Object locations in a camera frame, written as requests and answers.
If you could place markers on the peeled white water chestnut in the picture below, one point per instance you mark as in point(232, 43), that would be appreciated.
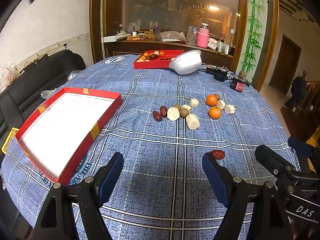
point(221, 104)
point(192, 121)
point(187, 107)
point(194, 102)
point(173, 113)
point(229, 109)

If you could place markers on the red tray with white inside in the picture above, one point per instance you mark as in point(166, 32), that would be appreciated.
point(62, 130)

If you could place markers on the plastic bag with food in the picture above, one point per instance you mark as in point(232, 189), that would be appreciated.
point(172, 35)

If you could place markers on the wooden door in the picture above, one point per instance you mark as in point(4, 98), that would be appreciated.
point(285, 62)

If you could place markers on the white bowl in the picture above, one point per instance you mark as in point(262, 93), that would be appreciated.
point(186, 63)

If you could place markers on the wooden glass cabinet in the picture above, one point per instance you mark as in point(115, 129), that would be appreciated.
point(112, 5)

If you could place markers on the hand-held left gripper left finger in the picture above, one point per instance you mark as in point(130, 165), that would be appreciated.
point(112, 177)

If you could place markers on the red date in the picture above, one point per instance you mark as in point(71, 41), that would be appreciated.
point(163, 110)
point(157, 116)
point(218, 154)

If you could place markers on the yellow leaflet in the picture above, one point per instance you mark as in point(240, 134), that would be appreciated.
point(10, 140)

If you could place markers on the clear plastic bag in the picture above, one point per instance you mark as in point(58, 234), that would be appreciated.
point(48, 93)
point(73, 74)

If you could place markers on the blue plaid tablecloth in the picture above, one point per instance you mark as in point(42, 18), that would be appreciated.
point(162, 155)

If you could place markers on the black sofa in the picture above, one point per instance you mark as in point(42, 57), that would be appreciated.
point(37, 80)

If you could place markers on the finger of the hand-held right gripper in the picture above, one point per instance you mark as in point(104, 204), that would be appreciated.
point(300, 145)
point(270, 158)

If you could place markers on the pink thermos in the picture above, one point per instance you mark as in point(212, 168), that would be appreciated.
point(203, 37)

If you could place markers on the brown longan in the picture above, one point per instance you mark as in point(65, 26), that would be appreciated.
point(216, 96)
point(184, 113)
point(177, 107)

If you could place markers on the red box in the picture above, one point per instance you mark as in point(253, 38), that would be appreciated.
point(150, 65)

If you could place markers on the glass pitcher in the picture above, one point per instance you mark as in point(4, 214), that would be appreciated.
point(192, 35)

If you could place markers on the long white box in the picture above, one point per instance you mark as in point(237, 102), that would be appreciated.
point(112, 38)

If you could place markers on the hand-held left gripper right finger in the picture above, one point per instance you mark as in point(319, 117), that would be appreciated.
point(212, 177)

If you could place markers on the black chargers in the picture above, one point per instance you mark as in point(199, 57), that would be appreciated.
point(220, 72)

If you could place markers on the dark jar with red label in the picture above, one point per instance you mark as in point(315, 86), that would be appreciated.
point(238, 83)

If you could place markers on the bamboo wall painting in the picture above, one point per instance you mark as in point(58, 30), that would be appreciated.
point(255, 22)

